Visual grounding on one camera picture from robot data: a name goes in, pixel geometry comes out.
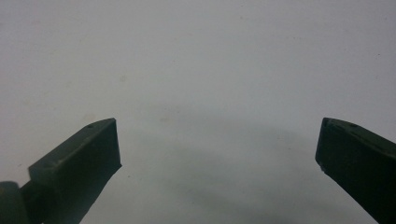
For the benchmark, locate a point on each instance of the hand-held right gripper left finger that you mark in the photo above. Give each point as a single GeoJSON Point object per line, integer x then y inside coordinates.
{"type": "Point", "coordinates": [77, 168]}

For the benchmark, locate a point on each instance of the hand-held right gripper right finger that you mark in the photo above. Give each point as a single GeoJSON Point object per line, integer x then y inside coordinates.
{"type": "Point", "coordinates": [361, 161]}

